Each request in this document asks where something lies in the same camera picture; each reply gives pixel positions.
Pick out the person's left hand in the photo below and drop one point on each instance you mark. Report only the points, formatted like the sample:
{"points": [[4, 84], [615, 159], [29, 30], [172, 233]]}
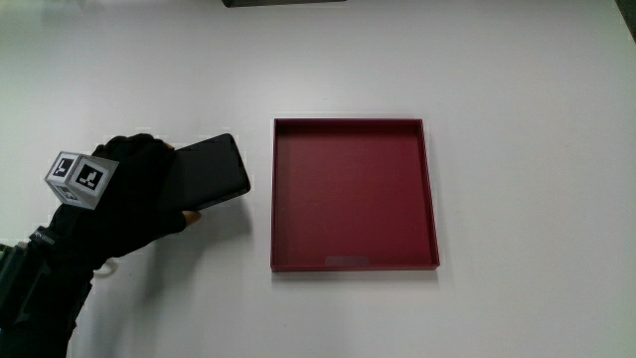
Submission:
{"points": [[129, 209]]}

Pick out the black smartphone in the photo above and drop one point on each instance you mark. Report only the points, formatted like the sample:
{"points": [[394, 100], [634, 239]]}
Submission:
{"points": [[211, 171]]}

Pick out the person's left forearm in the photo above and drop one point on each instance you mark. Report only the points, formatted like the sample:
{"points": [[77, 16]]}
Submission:
{"points": [[40, 298]]}

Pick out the dark object at desk edge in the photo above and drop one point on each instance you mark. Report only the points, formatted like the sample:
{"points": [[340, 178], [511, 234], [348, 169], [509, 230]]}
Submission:
{"points": [[283, 2]]}

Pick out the white desk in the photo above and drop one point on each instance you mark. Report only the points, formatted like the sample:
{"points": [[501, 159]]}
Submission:
{"points": [[522, 174]]}

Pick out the dark red square tray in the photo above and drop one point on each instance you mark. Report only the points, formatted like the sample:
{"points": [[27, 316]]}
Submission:
{"points": [[350, 199]]}

